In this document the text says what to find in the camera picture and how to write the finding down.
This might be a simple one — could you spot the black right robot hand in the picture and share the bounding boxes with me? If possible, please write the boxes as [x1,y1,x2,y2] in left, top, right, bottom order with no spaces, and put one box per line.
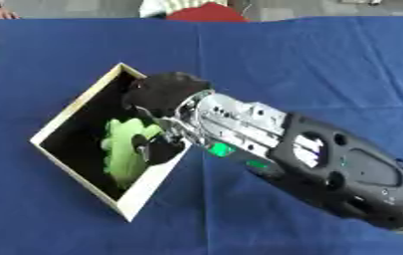
[118,71,215,166]

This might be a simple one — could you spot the tan cardboard box black inside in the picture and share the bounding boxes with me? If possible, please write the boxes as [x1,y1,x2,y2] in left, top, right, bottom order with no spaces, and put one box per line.
[28,62,193,223]

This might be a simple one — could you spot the light green soft toy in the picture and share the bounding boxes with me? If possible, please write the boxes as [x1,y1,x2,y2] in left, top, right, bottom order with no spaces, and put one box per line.
[98,117,166,191]

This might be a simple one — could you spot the person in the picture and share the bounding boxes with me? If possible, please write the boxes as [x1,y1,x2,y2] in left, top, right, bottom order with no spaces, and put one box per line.
[138,0,250,23]

